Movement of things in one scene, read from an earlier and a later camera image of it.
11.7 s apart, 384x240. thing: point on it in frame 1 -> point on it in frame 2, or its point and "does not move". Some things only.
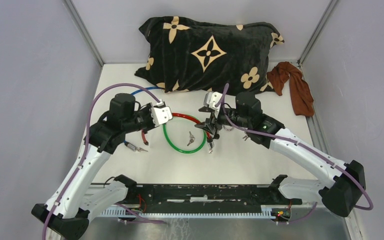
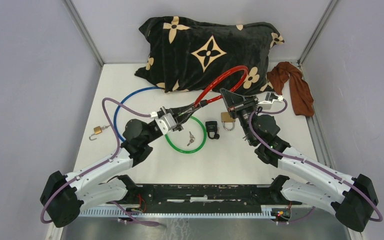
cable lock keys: [192, 138] does not move
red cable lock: [210, 141] -> [204, 102]
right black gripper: [213, 119] -> [236, 103]
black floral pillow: [185, 55] does not move
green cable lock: [170, 145] does not move
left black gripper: [147, 109] -> [179, 111]
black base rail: [202, 201] does not move
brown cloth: [301, 93] does not move
